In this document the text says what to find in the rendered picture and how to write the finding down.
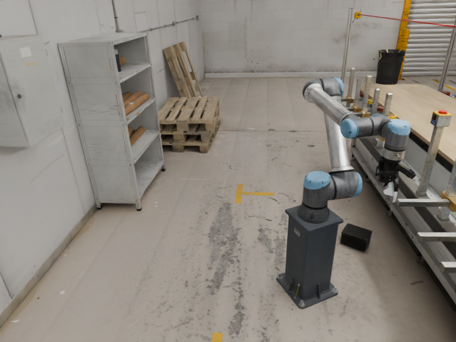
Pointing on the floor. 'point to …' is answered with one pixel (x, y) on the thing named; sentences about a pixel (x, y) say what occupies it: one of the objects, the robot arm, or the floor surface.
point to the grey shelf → (93, 108)
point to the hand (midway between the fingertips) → (389, 195)
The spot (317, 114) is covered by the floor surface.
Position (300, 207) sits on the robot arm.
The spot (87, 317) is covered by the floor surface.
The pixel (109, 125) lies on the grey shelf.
